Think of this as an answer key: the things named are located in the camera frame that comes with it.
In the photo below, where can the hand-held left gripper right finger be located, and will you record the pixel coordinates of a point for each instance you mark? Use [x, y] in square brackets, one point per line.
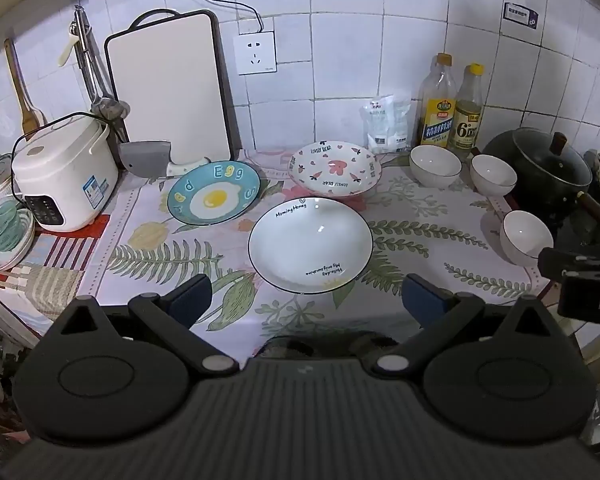
[422, 300]

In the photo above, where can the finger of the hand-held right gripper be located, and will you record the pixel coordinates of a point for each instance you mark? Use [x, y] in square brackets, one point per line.
[570, 260]

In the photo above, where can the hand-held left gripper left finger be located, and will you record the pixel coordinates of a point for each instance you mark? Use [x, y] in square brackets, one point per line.
[192, 297]

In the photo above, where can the white bowl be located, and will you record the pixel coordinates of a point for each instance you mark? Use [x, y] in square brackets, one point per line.
[432, 165]
[492, 175]
[522, 235]

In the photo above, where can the teal fried egg plate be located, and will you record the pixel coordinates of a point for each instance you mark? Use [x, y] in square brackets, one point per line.
[215, 197]

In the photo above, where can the white black-rimmed plate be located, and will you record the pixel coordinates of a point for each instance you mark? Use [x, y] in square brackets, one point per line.
[305, 240]

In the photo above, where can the white pink-patterned plate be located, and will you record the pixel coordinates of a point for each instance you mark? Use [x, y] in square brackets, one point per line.
[335, 170]

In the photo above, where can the black gas stove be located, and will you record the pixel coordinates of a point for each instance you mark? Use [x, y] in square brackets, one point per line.
[580, 235]

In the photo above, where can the floral tablecloth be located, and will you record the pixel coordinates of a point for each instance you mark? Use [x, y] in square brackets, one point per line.
[180, 260]

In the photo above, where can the black pot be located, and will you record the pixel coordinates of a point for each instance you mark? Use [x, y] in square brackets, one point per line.
[545, 200]

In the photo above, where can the glass pot lid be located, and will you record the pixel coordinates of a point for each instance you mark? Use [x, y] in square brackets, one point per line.
[540, 160]

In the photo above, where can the person's checkered fuzzy trousers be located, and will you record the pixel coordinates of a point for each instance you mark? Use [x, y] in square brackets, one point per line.
[290, 347]

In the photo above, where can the grey cleaver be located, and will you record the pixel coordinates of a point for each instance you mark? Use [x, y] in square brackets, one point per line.
[142, 160]

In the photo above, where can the striped cloth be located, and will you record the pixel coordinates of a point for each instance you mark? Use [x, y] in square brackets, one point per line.
[45, 280]

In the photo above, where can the clear bottle yellow cap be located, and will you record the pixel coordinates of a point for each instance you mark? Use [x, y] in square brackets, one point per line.
[467, 125]

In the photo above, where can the white plastic bag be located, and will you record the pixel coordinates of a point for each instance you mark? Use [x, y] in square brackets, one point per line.
[385, 127]

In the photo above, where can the white rice cooker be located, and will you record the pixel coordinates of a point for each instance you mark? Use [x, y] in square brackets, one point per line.
[60, 175]

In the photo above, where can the clear bottle yellow label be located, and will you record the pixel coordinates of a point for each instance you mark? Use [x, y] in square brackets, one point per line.
[436, 120]

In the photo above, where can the metal ladle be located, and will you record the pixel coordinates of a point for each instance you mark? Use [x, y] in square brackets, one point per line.
[100, 107]
[120, 108]

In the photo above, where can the green plastic strainer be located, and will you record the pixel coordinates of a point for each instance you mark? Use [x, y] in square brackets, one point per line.
[0, 225]

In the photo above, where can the white cutting board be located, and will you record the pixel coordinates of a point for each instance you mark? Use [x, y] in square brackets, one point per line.
[165, 85]

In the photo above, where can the wooden spatula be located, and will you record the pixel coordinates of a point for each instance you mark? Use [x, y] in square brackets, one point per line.
[27, 110]

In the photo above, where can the white plastic utensil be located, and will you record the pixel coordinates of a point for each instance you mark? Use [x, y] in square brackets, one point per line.
[69, 45]

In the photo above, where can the wall sticker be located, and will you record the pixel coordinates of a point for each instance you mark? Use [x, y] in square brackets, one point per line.
[521, 16]

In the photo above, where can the white wall socket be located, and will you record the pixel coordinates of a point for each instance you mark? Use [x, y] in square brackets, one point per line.
[255, 55]

